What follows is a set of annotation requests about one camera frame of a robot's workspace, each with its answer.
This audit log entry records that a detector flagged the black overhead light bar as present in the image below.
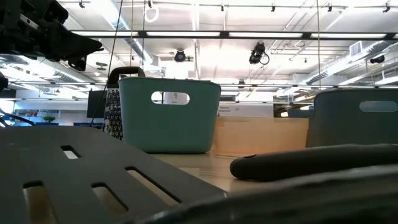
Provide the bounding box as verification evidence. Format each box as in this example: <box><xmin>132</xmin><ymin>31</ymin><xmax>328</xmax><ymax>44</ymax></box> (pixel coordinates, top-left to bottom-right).
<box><xmin>70</xmin><ymin>30</ymin><xmax>398</xmax><ymax>40</ymax></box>

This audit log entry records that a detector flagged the small black ceiling fixture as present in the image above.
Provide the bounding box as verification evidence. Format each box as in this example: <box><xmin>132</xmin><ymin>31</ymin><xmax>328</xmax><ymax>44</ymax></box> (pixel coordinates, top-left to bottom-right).
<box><xmin>369</xmin><ymin>54</ymin><xmax>386</xmax><ymax>65</ymax></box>

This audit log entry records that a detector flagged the dark blue plastic bin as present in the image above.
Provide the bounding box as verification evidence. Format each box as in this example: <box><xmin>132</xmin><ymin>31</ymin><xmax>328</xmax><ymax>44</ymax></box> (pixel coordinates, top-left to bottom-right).
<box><xmin>305</xmin><ymin>89</ymin><xmax>398</xmax><ymax>148</ymax></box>

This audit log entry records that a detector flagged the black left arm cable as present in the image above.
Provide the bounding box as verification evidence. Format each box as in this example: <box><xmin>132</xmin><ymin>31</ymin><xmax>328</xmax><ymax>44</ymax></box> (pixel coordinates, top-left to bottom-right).
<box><xmin>0</xmin><ymin>107</ymin><xmax>37</xmax><ymax>127</ymax></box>

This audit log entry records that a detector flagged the round black ceiling spotlight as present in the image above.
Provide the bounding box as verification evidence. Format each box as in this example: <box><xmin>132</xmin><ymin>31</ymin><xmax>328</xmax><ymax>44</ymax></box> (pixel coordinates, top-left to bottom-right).
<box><xmin>173</xmin><ymin>49</ymin><xmax>187</xmax><ymax>63</ymax></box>

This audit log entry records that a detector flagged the white wall sign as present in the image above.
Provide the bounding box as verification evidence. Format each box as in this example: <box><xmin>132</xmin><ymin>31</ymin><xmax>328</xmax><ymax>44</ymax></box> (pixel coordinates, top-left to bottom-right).
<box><xmin>219</xmin><ymin>103</ymin><xmax>274</xmax><ymax>118</ymax></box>

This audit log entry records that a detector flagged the black slotted spatula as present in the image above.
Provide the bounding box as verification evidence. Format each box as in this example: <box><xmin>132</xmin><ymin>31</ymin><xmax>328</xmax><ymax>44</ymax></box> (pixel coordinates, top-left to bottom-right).
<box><xmin>0</xmin><ymin>125</ymin><xmax>229</xmax><ymax>224</ymax></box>

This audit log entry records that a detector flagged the white ceiling air vent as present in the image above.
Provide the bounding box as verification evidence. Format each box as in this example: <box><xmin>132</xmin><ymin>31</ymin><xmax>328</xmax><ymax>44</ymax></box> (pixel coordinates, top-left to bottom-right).
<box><xmin>349</xmin><ymin>40</ymin><xmax>364</xmax><ymax>57</ymax></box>

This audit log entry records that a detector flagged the translucent orange plastic tray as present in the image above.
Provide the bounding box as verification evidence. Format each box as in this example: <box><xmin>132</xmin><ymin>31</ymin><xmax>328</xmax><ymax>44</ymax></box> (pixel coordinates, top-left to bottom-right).
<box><xmin>212</xmin><ymin>116</ymin><xmax>310</xmax><ymax>156</ymax></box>

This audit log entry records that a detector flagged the black ceiling camera with cable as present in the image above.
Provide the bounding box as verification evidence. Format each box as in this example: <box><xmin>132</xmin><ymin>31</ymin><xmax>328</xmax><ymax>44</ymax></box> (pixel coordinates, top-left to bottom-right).
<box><xmin>248</xmin><ymin>42</ymin><xmax>271</xmax><ymax>66</ymax></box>

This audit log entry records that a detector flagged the steel box grater black handle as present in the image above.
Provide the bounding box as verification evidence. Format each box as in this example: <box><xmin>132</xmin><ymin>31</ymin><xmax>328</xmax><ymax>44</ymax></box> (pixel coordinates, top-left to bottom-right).
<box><xmin>102</xmin><ymin>66</ymin><xmax>146</xmax><ymax>141</ymax></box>

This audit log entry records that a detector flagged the thin hanging cord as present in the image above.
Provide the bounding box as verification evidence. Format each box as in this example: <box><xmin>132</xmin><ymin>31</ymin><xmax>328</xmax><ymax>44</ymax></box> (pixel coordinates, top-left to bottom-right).
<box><xmin>129</xmin><ymin>0</ymin><xmax>135</xmax><ymax>68</ymax></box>
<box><xmin>141</xmin><ymin>0</ymin><xmax>146</xmax><ymax>71</ymax></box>
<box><xmin>315</xmin><ymin>0</ymin><xmax>322</xmax><ymax>91</ymax></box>

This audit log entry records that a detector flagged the black monitor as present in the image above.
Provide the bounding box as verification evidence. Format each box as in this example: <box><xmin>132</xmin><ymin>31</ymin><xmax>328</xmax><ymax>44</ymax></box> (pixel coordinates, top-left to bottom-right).
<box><xmin>86</xmin><ymin>90</ymin><xmax>108</xmax><ymax>119</ymax></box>

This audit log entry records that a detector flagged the white hanging ring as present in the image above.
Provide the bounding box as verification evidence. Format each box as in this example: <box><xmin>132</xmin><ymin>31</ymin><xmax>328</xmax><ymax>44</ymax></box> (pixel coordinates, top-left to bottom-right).
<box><xmin>144</xmin><ymin>5</ymin><xmax>160</xmax><ymax>24</ymax></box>

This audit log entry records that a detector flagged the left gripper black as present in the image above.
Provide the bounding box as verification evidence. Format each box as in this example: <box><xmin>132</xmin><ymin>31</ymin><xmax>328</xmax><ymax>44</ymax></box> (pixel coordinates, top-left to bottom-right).
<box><xmin>0</xmin><ymin>0</ymin><xmax>104</xmax><ymax>72</ymax></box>

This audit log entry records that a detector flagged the black hanging cable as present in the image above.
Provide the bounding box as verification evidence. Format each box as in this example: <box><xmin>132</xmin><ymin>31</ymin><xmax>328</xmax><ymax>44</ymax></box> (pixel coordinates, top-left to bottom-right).
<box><xmin>89</xmin><ymin>0</ymin><xmax>124</xmax><ymax>127</ymax></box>

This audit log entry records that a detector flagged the teal green plastic bin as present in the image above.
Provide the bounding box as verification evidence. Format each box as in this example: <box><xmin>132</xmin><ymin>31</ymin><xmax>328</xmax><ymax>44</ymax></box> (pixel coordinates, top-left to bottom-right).
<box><xmin>118</xmin><ymin>77</ymin><xmax>221</xmax><ymax>154</ymax></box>

